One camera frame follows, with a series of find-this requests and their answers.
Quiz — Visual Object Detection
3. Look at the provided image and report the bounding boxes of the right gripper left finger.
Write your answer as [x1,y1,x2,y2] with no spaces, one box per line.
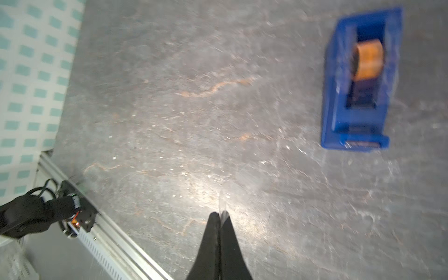
[187,212,221,280]

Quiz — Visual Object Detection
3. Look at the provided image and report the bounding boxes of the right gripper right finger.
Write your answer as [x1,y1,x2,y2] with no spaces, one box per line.
[220,211,253,280]

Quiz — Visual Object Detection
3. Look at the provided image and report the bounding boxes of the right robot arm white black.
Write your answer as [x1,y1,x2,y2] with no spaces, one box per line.
[1,195,252,280]

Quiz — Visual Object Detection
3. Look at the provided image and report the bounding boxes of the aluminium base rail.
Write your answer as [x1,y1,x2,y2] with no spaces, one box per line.
[38,152,172,280]

